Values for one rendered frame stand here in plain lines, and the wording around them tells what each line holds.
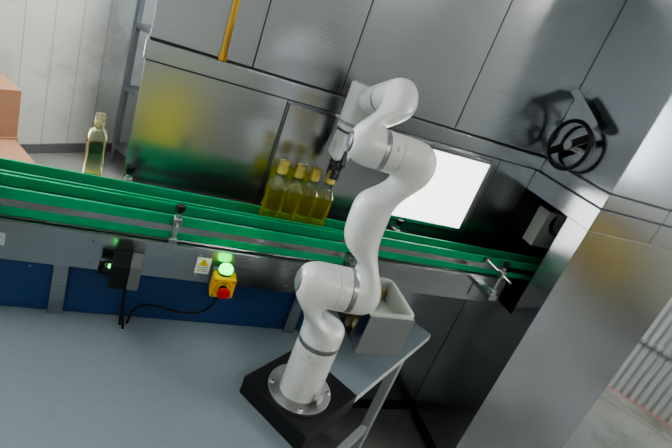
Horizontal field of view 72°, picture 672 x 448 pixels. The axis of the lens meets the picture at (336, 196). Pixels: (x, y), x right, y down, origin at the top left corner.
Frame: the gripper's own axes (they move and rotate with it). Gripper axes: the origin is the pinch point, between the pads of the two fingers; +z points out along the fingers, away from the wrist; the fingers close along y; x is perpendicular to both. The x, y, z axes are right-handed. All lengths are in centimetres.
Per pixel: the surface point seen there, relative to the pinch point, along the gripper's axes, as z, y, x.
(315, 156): -0.1, -11.8, -3.8
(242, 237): 23.5, 13.8, -26.9
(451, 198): 4, -13, 60
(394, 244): 21.5, 4.0, 32.2
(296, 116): -12.6, -11.7, -15.2
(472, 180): -6, -13, 65
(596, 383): 68, 21, 158
